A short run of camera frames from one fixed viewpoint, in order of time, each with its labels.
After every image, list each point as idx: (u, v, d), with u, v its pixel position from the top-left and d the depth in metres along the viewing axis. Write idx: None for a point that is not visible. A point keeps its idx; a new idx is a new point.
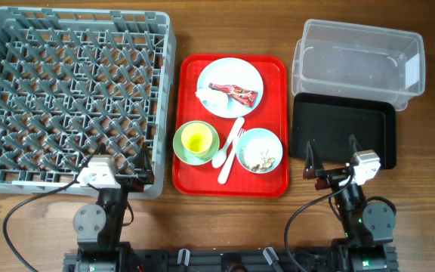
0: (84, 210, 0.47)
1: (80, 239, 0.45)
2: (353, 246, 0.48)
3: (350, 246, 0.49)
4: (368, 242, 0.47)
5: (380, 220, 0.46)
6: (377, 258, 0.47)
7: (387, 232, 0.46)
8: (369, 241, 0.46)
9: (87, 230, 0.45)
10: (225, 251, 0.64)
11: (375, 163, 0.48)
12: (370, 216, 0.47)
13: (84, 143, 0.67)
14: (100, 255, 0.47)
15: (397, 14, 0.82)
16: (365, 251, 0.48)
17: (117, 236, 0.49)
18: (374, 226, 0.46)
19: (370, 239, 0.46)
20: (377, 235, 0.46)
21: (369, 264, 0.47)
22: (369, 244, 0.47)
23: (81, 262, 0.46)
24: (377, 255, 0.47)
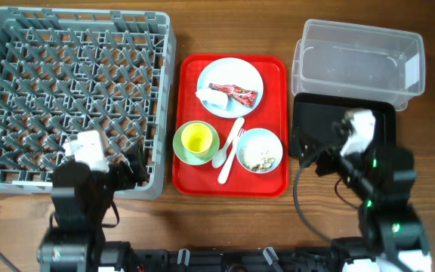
0: (66, 166, 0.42)
1: (53, 194, 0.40)
2: (377, 202, 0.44)
3: (374, 202, 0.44)
4: (391, 190, 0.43)
5: (398, 160, 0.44)
6: (410, 223, 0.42)
7: (407, 168, 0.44)
8: (391, 186, 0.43)
9: (62, 183, 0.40)
10: (225, 251, 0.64)
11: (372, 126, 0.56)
12: (386, 158, 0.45)
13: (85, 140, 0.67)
14: (68, 236, 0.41)
15: (397, 14, 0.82)
16: (389, 207, 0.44)
17: (94, 211, 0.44)
18: (392, 164, 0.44)
19: (393, 182, 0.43)
20: (399, 171, 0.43)
21: (400, 228, 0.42)
22: (393, 191, 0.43)
23: (44, 245, 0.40)
24: (409, 219, 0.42)
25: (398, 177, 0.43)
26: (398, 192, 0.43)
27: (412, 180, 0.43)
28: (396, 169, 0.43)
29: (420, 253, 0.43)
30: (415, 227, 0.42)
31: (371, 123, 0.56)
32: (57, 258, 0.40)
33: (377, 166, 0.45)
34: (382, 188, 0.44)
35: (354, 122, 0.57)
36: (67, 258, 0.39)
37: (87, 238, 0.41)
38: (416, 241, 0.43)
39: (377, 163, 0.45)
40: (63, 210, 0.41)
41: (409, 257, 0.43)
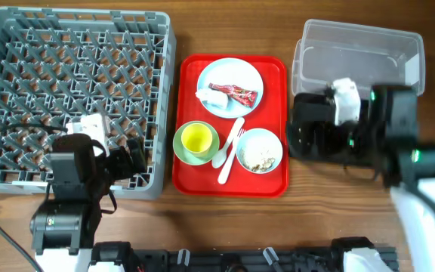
0: (66, 137, 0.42)
1: (53, 156, 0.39)
2: (385, 139, 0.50)
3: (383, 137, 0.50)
4: (396, 116, 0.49)
5: (401, 98, 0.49)
6: (428, 152, 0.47)
7: (405, 89, 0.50)
8: (393, 112, 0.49)
9: (62, 147, 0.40)
10: (225, 251, 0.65)
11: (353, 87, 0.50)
12: (386, 96, 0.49)
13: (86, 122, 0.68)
14: (63, 207, 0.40)
15: (397, 14, 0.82)
16: (405, 139, 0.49)
17: (93, 182, 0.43)
18: (387, 89, 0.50)
19: (395, 105, 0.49)
20: (396, 95, 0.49)
21: (420, 157, 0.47)
22: (396, 115, 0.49)
23: (38, 215, 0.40)
24: (428, 150, 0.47)
25: (398, 101, 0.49)
26: (404, 115, 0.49)
27: (413, 103, 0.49)
28: (395, 93, 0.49)
29: None
30: None
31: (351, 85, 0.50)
32: (51, 227, 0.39)
33: (374, 98, 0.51)
34: (387, 115, 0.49)
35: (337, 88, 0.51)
36: (61, 229, 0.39)
37: (84, 208, 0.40)
38: None
39: (373, 101, 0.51)
40: (61, 177, 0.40)
41: (430, 183, 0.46)
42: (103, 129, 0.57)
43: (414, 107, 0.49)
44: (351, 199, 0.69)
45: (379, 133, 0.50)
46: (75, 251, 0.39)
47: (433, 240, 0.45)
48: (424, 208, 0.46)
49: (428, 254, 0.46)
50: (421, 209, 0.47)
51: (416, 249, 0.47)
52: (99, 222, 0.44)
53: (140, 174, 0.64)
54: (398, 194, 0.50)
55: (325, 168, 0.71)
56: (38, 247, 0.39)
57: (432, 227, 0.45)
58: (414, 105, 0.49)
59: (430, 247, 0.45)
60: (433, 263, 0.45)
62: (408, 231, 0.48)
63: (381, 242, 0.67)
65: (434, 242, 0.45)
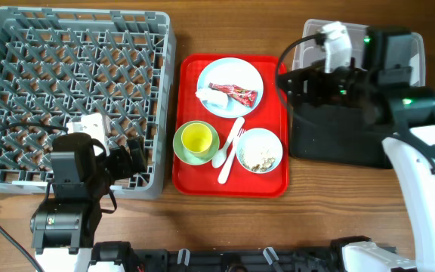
0: (67, 136, 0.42)
1: (53, 156, 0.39)
2: (379, 87, 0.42)
3: (377, 82, 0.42)
4: (392, 58, 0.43)
5: (399, 47, 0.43)
6: (422, 99, 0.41)
7: (401, 31, 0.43)
8: (387, 58, 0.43)
9: (63, 146, 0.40)
10: (225, 251, 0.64)
11: (340, 25, 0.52)
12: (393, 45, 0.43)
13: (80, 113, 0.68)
14: (63, 206, 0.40)
15: (398, 14, 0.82)
16: (396, 83, 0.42)
17: (93, 180, 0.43)
18: (383, 32, 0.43)
19: (390, 44, 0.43)
20: (393, 36, 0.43)
21: (411, 102, 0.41)
22: (391, 60, 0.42)
23: (38, 214, 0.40)
24: (423, 95, 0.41)
25: (391, 47, 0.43)
26: (399, 60, 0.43)
27: (409, 45, 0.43)
28: (390, 34, 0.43)
29: None
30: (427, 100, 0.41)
31: (340, 25, 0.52)
32: (52, 226, 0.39)
33: (369, 40, 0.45)
34: (381, 58, 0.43)
35: (326, 32, 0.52)
36: (61, 228, 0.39)
37: (84, 208, 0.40)
38: (428, 112, 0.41)
39: (371, 40, 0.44)
40: (60, 176, 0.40)
41: (423, 129, 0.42)
42: (103, 129, 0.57)
43: (409, 47, 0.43)
44: (352, 199, 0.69)
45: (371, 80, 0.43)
46: (75, 250, 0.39)
47: (430, 188, 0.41)
48: (418, 155, 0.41)
49: (416, 207, 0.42)
50: (417, 155, 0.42)
51: (414, 202, 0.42)
52: (99, 221, 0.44)
53: (140, 174, 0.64)
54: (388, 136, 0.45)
55: (325, 169, 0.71)
56: (37, 246, 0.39)
57: (427, 172, 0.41)
58: (411, 49, 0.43)
59: (428, 196, 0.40)
60: (428, 207, 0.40)
62: (402, 185, 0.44)
63: (381, 242, 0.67)
65: (433, 193, 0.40)
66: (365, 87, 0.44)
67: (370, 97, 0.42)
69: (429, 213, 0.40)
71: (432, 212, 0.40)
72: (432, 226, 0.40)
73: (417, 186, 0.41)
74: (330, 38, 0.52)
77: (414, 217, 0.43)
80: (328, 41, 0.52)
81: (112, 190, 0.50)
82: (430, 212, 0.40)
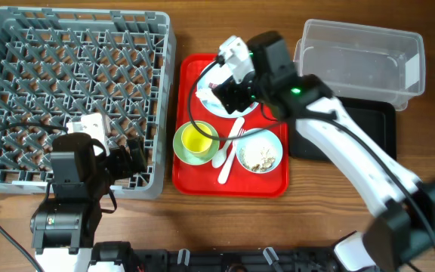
0: (67, 136, 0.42)
1: (53, 156, 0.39)
2: (273, 89, 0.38)
3: (268, 89, 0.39)
4: (276, 63, 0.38)
5: (281, 55, 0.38)
6: (310, 91, 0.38)
7: (275, 36, 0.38)
8: (271, 63, 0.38)
9: (63, 146, 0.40)
10: (225, 251, 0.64)
11: (232, 38, 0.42)
12: (276, 53, 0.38)
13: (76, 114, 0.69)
14: (63, 206, 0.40)
15: (398, 14, 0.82)
16: (288, 84, 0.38)
17: (92, 181, 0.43)
18: (259, 44, 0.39)
19: (269, 53, 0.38)
20: (269, 46, 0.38)
21: (300, 91, 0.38)
22: (276, 63, 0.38)
23: (38, 214, 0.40)
24: (312, 86, 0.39)
25: (272, 53, 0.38)
26: (283, 60, 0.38)
27: (287, 47, 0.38)
28: (266, 44, 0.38)
29: (325, 99, 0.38)
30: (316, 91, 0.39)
31: (233, 39, 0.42)
32: (52, 226, 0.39)
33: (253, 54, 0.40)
34: (266, 66, 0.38)
35: (221, 50, 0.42)
36: (61, 228, 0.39)
37: (84, 208, 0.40)
38: (316, 91, 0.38)
39: (254, 54, 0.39)
40: (61, 175, 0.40)
41: (319, 105, 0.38)
42: (103, 129, 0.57)
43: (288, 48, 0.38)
44: (352, 199, 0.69)
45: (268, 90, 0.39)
46: (75, 250, 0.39)
47: (343, 143, 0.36)
48: (322, 122, 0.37)
49: (343, 163, 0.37)
50: (321, 123, 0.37)
51: (339, 159, 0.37)
52: (99, 220, 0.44)
53: (140, 174, 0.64)
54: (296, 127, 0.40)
55: (325, 168, 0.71)
56: (38, 246, 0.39)
57: (334, 132, 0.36)
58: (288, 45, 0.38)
59: (343, 148, 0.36)
60: (348, 156, 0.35)
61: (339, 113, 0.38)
62: (325, 151, 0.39)
63: None
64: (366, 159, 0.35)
65: (346, 143, 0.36)
66: (261, 95, 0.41)
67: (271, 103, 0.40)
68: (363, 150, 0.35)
69: (351, 162, 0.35)
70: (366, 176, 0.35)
71: (355, 162, 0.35)
72: (359, 168, 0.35)
73: (330, 143, 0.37)
74: (227, 58, 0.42)
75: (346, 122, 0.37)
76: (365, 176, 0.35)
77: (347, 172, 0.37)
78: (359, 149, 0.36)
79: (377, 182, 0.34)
80: (227, 62, 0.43)
81: (112, 190, 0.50)
82: (351, 160, 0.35)
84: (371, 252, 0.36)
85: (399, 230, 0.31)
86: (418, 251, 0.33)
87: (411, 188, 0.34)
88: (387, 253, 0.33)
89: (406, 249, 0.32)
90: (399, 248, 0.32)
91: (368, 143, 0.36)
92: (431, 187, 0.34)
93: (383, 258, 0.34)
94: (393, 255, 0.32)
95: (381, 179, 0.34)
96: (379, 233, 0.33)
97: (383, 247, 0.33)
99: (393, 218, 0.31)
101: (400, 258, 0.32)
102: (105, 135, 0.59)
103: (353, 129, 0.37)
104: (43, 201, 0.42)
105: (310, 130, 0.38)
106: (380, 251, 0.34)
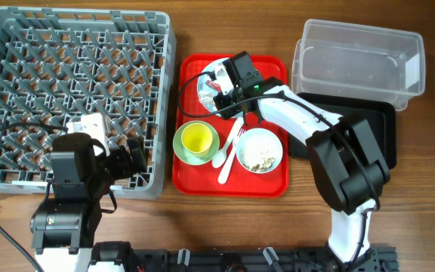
0: (67, 136, 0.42)
1: (53, 156, 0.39)
2: (244, 90, 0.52)
3: (240, 91, 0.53)
4: (243, 70, 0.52)
5: (245, 67, 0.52)
6: (268, 85, 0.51)
7: (241, 53, 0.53)
8: (239, 71, 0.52)
9: (63, 146, 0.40)
10: (225, 251, 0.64)
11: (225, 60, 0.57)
12: (242, 65, 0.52)
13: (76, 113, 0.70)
14: (63, 206, 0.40)
15: (398, 14, 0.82)
16: (254, 84, 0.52)
17: (93, 180, 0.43)
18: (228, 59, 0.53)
19: (236, 65, 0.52)
20: (236, 60, 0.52)
21: (260, 88, 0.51)
22: (242, 71, 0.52)
23: (37, 214, 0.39)
24: (269, 82, 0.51)
25: (239, 64, 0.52)
26: (248, 69, 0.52)
27: (250, 59, 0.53)
28: (233, 59, 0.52)
29: (278, 86, 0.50)
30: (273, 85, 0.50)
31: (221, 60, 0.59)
32: (52, 226, 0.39)
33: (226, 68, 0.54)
34: (236, 73, 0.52)
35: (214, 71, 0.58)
36: (62, 228, 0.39)
37: (84, 208, 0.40)
38: (272, 84, 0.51)
39: (226, 67, 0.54)
40: (61, 176, 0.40)
41: (272, 91, 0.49)
42: (103, 129, 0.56)
43: (251, 60, 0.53)
44: None
45: (244, 94, 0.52)
46: (75, 251, 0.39)
47: (286, 108, 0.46)
48: (272, 98, 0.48)
49: (289, 125, 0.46)
50: (271, 99, 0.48)
51: (285, 122, 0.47)
52: (99, 221, 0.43)
53: (140, 174, 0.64)
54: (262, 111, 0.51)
55: None
56: (37, 246, 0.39)
57: (280, 103, 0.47)
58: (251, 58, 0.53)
59: (285, 110, 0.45)
60: (289, 115, 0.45)
61: (285, 91, 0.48)
62: (280, 123, 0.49)
63: (381, 242, 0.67)
64: (300, 112, 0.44)
65: (287, 107, 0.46)
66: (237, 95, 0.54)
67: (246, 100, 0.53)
68: (299, 109, 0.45)
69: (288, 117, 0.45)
70: (301, 123, 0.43)
71: (293, 116, 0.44)
72: (296, 121, 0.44)
73: (276, 112, 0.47)
74: (218, 73, 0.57)
75: (291, 97, 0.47)
76: (301, 124, 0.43)
77: (292, 131, 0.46)
78: (296, 107, 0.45)
79: (310, 125, 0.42)
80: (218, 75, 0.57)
81: (112, 190, 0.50)
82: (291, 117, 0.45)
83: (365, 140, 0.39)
84: (328, 199, 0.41)
85: (326, 155, 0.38)
86: (355, 181, 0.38)
87: (338, 124, 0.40)
88: (328, 182, 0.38)
89: (340, 175, 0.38)
90: (333, 172, 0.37)
91: (305, 103, 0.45)
92: (355, 120, 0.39)
93: (331, 195, 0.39)
94: (331, 181, 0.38)
95: (313, 122, 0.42)
96: (319, 166, 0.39)
97: (325, 180, 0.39)
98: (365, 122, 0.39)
99: (320, 144, 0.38)
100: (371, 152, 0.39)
101: (337, 183, 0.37)
102: (105, 135, 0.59)
103: (293, 97, 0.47)
104: (44, 200, 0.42)
105: (265, 107, 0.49)
106: (328, 188, 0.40)
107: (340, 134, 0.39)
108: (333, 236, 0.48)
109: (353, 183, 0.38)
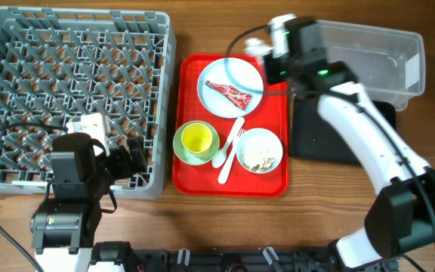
0: (66, 136, 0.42)
1: (52, 156, 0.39)
2: (303, 67, 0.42)
3: (297, 66, 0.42)
4: (307, 44, 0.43)
5: (309, 39, 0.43)
6: (337, 72, 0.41)
7: (309, 20, 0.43)
8: (303, 44, 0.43)
9: (62, 146, 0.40)
10: (225, 251, 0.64)
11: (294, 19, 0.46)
12: (307, 37, 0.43)
13: (76, 113, 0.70)
14: (62, 206, 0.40)
15: (398, 14, 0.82)
16: (319, 67, 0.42)
17: (93, 180, 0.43)
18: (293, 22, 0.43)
19: (302, 35, 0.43)
20: (303, 28, 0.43)
21: (327, 72, 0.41)
22: (307, 44, 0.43)
23: (37, 214, 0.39)
24: (339, 69, 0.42)
25: (304, 34, 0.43)
26: (315, 43, 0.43)
27: (319, 33, 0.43)
28: (299, 25, 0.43)
29: (350, 81, 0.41)
30: (343, 74, 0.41)
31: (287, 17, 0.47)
32: (52, 226, 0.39)
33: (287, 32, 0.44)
34: (298, 44, 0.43)
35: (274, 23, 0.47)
36: (62, 228, 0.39)
37: (84, 208, 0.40)
38: (343, 75, 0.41)
39: (288, 32, 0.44)
40: (61, 175, 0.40)
41: (343, 85, 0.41)
42: (103, 129, 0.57)
43: (320, 35, 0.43)
44: (351, 199, 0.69)
45: (303, 73, 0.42)
46: (75, 250, 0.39)
47: (359, 125, 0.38)
48: (343, 101, 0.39)
49: (356, 142, 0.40)
50: (341, 102, 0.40)
51: (350, 134, 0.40)
52: (99, 221, 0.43)
53: (140, 174, 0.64)
54: (319, 104, 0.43)
55: (325, 168, 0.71)
56: (37, 246, 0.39)
57: (353, 112, 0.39)
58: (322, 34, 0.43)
59: (359, 125, 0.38)
60: (363, 136, 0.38)
61: (361, 97, 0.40)
62: (340, 130, 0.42)
63: None
64: (377, 137, 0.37)
65: (362, 122, 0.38)
66: (292, 72, 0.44)
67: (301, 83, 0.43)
68: (377, 131, 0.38)
69: (361, 134, 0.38)
70: (376, 155, 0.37)
71: (367, 138, 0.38)
72: (370, 149, 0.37)
73: (345, 121, 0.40)
74: (277, 28, 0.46)
75: (364, 104, 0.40)
76: (377, 156, 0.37)
77: (356, 146, 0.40)
78: (372, 126, 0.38)
79: (387, 162, 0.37)
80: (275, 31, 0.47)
81: (112, 190, 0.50)
82: (364, 138, 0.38)
83: None
84: (372, 239, 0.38)
85: (401, 209, 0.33)
86: (414, 235, 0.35)
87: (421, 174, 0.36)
88: (385, 230, 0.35)
89: (405, 230, 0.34)
90: (399, 226, 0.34)
91: (383, 124, 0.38)
92: None
93: (381, 242, 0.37)
94: (391, 233, 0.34)
95: (391, 159, 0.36)
96: (383, 211, 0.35)
97: (384, 229, 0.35)
98: None
99: (398, 196, 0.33)
100: None
101: (398, 238, 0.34)
102: (105, 134, 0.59)
103: (371, 111, 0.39)
104: (43, 200, 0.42)
105: (328, 106, 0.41)
106: (380, 233, 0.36)
107: (421, 183, 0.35)
108: (345, 242, 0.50)
109: (410, 239, 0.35)
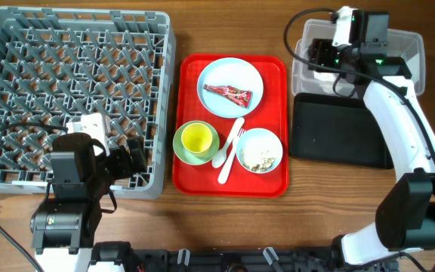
0: (67, 136, 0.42)
1: (53, 156, 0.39)
2: (359, 55, 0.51)
3: (355, 54, 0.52)
4: (371, 35, 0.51)
5: (376, 31, 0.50)
6: (390, 64, 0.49)
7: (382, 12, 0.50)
8: (368, 33, 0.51)
9: (62, 146, 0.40)
10: (224, 251, 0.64)
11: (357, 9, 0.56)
12: (372, 27, 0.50)
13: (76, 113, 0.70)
14: (62, 206, 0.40)
15: (398, 14, 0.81)
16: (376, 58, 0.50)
17: (93, 180, 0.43)
18: (365, 11, 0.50)
19: (368, 24, 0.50)
20: (374, 16, 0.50)
21: (382, 63, 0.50)
22: (371, 35, 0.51)
23: (37, 214, 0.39)
24: (393, 63, 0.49)
25: (371, 23, 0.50)
26: (377, 34, 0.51)
27: (387, 23, 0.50)
28: (371, 14, 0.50)
29: (402, 76, 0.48)
30: (396, 67, 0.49)
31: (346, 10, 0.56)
32: (52, 226, 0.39)
33: (354, 20, 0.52)
34: (362, 34, 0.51)
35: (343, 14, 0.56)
36: (62, 228, 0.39)
37: (84, 208, 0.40)
38: (396, 68, 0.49)
39: (355, 20, 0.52)
40: (61, 176, 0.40)
41: (394, 77, 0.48)
42: (103, 129, 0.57)
43: (386, 26, 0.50)
44: (351, 199, 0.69)
45: (356, 60, 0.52)
46: (75, 251, 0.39)
47: (401, 115, 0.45)
48: (388, 91, 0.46)
49: (393, 131, 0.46)
50: (387, 92, 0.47)
51: (390, 124, 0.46)
52: (99, 221, 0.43)
53: (140, 174, 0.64)
54: (366, 88, 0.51)
55: (325, 168, 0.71)
56: (37, 246, 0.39)
57: (396, 103, 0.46)
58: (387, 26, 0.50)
59: (399, 115, 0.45)
60: (402, 125, 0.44)
61: (408, 91, 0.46)
62: (382, 118, 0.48)
63: None
64: (414, 131, 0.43)
65: (402, 113, 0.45)
66: (350, 55, 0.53)
67: (354, 66, 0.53)
68: (414, 125, 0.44)
69: (399, 124, 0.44)
70: (409, 145, 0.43)
71: (405, 128, 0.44)
72: (405, 140, 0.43)
73: (390, 109, 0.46)
74: (345, 17, 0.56)
75: (411, 99, 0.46)
76: (408, 146, 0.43)
77: (390, 135, 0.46)
78: (411, 120, 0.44)
79: (418, 154, 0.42)
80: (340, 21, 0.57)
81: (112, 190, 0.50)
82: (402, 128, 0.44)
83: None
84: (383, 227, 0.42)
85: (419, 200, 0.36)
86: (423, 230, 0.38)
87: None
88: (396, 217, 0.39)
89: (414, 222, 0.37)
90: (411, 216, 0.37)
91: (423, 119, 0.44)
92: None
93: (390, 230, 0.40)
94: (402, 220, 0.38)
95: (423, 152, 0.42)
96: (398, 197, 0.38)
97: (396, 217, 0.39)
98: None
99: (417, 184, 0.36)
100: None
101: (407, 228, 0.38)
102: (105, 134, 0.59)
103: (414, 105, 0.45)
104: (44, 200, 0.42)
105: (377, 93, 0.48)
106: (390, 222, 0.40)
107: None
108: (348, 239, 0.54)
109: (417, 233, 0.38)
